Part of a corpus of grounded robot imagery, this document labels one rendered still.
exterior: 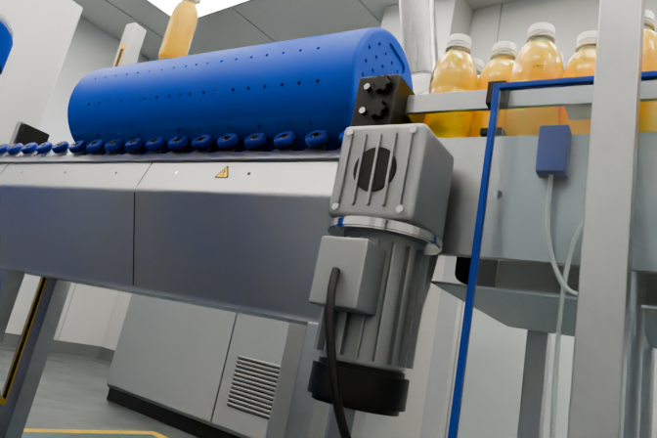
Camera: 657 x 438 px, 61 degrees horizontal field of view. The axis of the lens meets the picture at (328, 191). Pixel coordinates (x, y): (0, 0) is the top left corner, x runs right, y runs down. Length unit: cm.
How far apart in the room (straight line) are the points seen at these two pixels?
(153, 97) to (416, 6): 76
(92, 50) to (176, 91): 536
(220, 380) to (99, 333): 351
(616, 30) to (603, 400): 34
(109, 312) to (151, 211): 544
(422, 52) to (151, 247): 87
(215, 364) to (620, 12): 295
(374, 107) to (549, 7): 379
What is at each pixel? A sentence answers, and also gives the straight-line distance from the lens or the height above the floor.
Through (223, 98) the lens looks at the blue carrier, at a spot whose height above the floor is 105.
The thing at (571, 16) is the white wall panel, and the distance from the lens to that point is 447.
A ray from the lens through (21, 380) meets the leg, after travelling 177.
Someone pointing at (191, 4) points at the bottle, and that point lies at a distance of 169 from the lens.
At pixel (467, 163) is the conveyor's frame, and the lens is 76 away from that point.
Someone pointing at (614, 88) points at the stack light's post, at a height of 87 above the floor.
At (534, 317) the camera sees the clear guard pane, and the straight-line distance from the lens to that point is 65.
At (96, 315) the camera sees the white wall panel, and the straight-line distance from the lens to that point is 659.
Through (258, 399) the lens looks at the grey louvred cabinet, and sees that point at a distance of 305.
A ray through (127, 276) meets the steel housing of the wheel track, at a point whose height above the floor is 66.
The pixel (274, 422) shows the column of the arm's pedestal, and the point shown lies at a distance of 159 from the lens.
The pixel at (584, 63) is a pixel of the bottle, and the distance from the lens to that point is 90.
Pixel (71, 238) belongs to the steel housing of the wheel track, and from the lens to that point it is 147.
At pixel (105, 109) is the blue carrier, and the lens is 151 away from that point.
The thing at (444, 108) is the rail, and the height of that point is 95.
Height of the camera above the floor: 59
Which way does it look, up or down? 16 degrees up
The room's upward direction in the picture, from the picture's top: 12 degrees clockwise
